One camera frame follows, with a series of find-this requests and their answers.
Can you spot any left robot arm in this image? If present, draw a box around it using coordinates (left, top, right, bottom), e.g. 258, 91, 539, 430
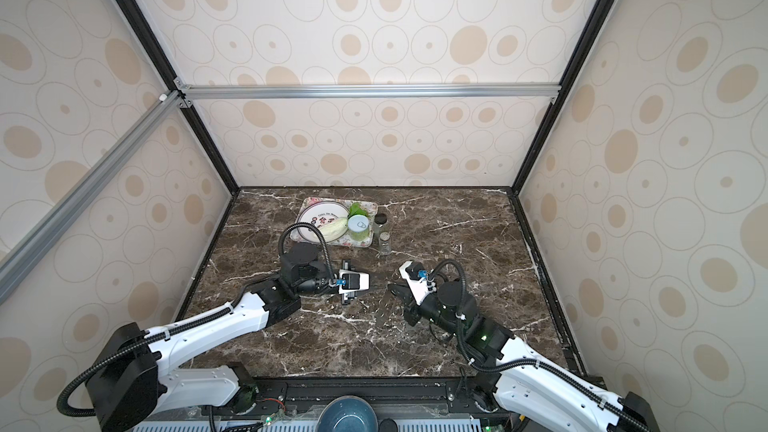
56, 222, 371, 431

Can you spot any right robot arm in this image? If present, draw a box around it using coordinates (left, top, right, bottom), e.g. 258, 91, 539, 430
388, 259, 659, 431

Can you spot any small clear glass bottle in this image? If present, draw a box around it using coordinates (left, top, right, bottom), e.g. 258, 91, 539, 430
378, 232, 392, 255

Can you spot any pale green cabbage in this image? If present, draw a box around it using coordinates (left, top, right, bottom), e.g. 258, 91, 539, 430
318, 218, 348, 241

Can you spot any floral rectangular tray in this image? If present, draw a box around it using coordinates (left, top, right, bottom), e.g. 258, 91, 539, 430
296, 197, 378, 248

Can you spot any dark lid spice jar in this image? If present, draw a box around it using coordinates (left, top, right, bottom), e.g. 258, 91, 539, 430
372, 212, 389, 237

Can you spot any green leafy vegetable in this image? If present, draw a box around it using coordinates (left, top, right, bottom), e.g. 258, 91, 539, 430
348, 202, 369, 218

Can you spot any white plate with red text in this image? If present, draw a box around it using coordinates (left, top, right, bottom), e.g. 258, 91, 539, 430
297, 201, 349, 229

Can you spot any blue bowl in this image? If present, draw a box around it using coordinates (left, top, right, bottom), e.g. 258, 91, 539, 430
315, 395, 379, 432

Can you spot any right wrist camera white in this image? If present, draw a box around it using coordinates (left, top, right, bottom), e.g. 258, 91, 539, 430
399, 260, 433, 305

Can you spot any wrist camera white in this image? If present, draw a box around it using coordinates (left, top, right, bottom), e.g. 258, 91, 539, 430
399, 260, 433, 305
337, 271, 370, 295

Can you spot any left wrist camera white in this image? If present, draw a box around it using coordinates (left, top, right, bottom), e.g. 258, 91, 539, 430
337, 271, 370, 295

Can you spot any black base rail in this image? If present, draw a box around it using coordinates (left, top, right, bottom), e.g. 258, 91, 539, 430
119, 375, 619, 432

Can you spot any horizontal aluminium rail back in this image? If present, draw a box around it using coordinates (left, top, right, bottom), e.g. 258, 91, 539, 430
181, 83, 561, 100

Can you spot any aluminium rail left wall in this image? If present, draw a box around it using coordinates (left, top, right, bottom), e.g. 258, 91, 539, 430
1, 91, 182, 302

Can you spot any black vertical frame post left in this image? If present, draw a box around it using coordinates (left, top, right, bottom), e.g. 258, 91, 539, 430
114, 0, 240, 196

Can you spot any black vertical frame post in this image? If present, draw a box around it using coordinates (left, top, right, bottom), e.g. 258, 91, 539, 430
114, 0, 240, 196
511, 0, 616, 197

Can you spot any black vertical frame post right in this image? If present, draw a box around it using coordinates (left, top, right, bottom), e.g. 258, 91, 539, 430
511, 0, 616, 197

